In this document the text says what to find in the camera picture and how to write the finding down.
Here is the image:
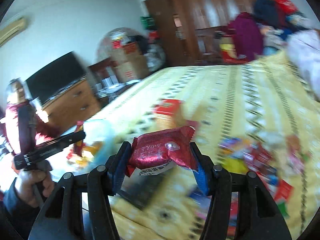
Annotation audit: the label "orange red tea box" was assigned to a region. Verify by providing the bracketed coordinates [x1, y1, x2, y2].
[153, 99, 186, 130]

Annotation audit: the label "shiny red snack pack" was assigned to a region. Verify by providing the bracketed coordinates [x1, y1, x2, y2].
[125, 126, 198, 177]

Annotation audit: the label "purple jacket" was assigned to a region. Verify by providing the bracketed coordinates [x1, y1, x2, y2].
[227, 12, 264, 61]

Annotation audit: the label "yellow patterned bedspread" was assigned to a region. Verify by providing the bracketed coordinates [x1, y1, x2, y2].
[90, 51, 319, 239]

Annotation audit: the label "stacked cardboard boxes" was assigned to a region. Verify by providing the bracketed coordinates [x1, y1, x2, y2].
[110, 42, 150, 83]

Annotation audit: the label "wooden drawer dresser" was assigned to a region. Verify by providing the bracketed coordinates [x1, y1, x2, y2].
[42, 78, 101, 132]

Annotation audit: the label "brown wooden wardrobe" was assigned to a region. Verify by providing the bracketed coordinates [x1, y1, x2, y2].
[143, 0, 281, 67]

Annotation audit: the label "white pink quilt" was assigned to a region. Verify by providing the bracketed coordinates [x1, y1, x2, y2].
[286, 29, 320, 100]

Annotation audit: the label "person left hand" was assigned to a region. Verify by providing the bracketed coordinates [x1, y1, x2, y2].
[15, 170, 54, 208]

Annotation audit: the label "clear plastic basin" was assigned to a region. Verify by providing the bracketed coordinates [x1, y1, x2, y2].
[48, 119, 114, 182]

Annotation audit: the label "black television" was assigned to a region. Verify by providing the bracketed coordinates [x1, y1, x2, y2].
[25, 52, 86, 104]

